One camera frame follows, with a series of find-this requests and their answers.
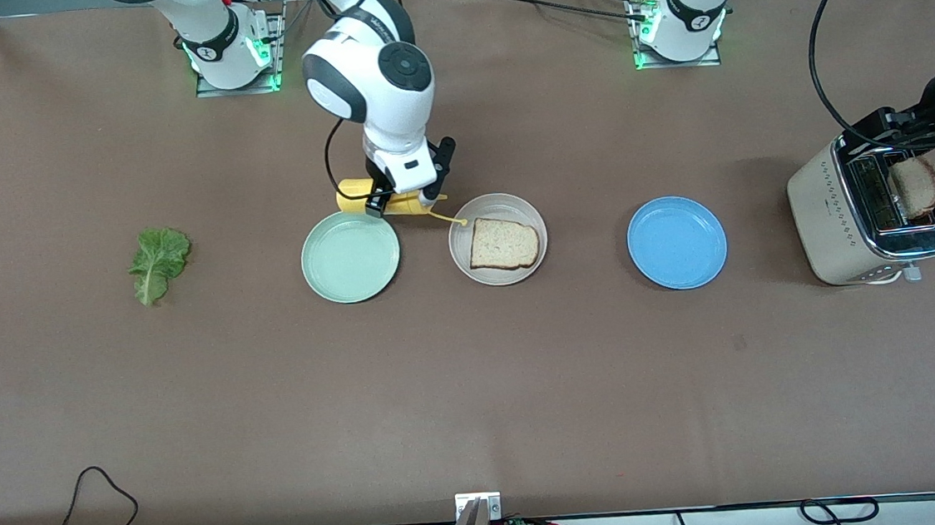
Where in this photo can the brown bread slice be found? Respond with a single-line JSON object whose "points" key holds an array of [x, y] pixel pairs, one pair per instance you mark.
{"points": [[504, 245], [919, 187]]}

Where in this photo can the blue plate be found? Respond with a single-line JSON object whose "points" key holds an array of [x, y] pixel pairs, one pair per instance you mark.
{"points": [[676, 243]]}

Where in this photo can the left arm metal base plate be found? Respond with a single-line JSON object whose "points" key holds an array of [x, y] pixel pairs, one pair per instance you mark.
{"points": [[710, 60]]}

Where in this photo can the yellow mustard squeeze bottle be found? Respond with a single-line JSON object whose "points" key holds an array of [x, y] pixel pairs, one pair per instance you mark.
{"points": [[350, 198]]}

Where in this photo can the beige chrome toaster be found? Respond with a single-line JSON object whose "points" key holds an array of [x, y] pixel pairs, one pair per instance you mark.
{"points": [[828, 226]]}

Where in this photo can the silver mounting bracket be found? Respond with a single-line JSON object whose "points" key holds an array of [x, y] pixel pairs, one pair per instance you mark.
{"points": [[491, 503]]}

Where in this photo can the green plate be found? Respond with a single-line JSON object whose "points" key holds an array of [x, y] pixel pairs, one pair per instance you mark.
{"points": [[350, 257]]}

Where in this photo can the green lettuce leaf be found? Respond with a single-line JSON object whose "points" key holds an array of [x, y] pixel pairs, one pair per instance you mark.
{"points": [[158, 258]]}

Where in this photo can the beige plate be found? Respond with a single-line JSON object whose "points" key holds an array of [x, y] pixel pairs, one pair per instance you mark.
{"points": [[496, 205]]}

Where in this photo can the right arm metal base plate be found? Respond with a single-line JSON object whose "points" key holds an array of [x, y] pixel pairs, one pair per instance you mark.
{"points": [[281, 52]]}

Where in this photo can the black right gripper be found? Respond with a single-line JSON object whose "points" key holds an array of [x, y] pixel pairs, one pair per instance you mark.
{"points": [[380, 202]]}

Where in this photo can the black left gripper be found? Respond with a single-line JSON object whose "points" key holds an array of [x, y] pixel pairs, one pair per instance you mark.
{"points": [[933, 98]]}

